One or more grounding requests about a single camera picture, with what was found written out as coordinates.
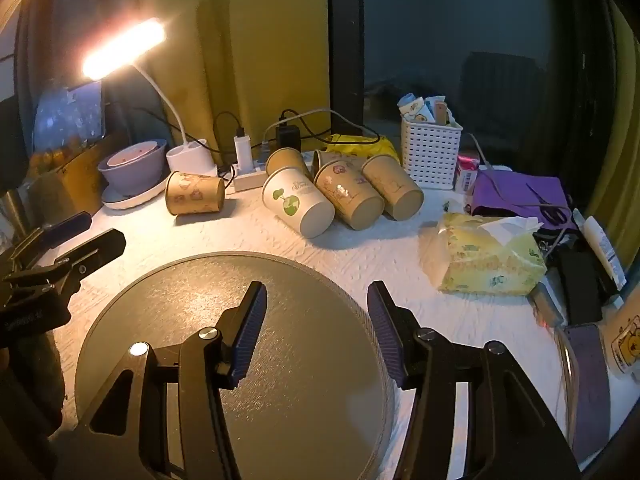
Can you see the yellow curtain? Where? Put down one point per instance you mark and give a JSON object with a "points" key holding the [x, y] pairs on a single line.
{"points": [[260, 50], [617, 135]]}

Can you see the purple grey case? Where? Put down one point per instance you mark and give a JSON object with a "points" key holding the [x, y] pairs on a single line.
{"points": [[590, 390]]}

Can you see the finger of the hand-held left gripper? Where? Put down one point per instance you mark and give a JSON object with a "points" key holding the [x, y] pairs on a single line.
{"points": [[67, 224], [100, 247]]}

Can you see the white charger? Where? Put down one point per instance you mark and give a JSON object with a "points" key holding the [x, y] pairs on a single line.
{"points": [[243, 150]]}

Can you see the yellow tissue pack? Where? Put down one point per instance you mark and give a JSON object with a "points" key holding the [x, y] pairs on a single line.
{"points": [[490, 260]]}

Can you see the white paper cup green print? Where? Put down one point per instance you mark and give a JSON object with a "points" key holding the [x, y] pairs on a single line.
{"points": [[295, 202]]}

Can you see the small grey device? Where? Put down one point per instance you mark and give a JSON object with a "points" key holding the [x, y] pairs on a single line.
{"points": [[545, 305]]}

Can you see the white power strip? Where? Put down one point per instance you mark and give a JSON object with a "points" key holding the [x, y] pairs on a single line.
{"points": [[250, 178]]}

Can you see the purple bowl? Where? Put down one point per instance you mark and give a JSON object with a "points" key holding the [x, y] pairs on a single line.
{"points": [[132, 172]]}

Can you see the white desk lamp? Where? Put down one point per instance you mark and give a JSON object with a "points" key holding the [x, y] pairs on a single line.
{"points": [[125, 47]]}

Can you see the white tube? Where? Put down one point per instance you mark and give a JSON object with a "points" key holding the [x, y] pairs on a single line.
{"points": [[602, 250]]}

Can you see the brown printed paper cup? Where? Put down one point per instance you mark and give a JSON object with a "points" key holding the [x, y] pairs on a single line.
{"points": [[285, 160], [345, 158], [345, 195], [392, 185], [195, 194]]}

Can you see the purple cloth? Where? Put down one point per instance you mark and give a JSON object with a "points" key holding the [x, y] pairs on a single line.
{"points": [[510, 192]]}

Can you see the white plate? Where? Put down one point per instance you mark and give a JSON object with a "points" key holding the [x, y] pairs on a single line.
{"points": [[125, 201]]}

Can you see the bundle of small packets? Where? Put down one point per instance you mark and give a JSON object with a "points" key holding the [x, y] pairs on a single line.
{"points": [[422, 107]]}

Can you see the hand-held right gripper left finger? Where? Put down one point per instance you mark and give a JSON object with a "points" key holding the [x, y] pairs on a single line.
{"points": [[250, 325]]}

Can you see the brown box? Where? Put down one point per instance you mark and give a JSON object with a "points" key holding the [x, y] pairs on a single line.
{"points": [[75, 175]]}

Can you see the black window frame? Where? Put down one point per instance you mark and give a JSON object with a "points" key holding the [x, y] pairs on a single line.
{"points": [[345, 35]]}

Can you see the pink and white carton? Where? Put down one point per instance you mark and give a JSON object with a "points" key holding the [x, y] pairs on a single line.
{"points": [[466, 172]]}

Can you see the black charger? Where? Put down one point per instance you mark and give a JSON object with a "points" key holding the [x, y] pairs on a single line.
{"points": [[287, 135]]}

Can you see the bear printed container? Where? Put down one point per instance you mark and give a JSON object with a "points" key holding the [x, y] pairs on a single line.
{"points": [[625, 340]]}

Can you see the blue printed bag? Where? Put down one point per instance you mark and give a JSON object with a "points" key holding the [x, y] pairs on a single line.
{"points": [[70, 115]]}

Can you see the scissors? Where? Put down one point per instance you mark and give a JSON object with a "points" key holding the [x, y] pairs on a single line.
{"points": [[555, 212]]}

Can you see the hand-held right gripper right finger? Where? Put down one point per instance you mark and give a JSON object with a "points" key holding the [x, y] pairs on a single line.
{"points": [[384, 322]]}

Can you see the round grey tray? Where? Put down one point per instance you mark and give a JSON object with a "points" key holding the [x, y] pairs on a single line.
{"points": [[300, 350]]}

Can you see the white plastic basket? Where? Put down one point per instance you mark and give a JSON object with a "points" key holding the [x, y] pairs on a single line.
{"points": [[431, 155]]}

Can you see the yellow plastic bag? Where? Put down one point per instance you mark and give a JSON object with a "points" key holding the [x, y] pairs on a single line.
{"points": [[372, 149]]}

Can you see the black box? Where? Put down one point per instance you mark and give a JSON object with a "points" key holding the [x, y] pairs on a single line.
{"points": [[577, 285]]}

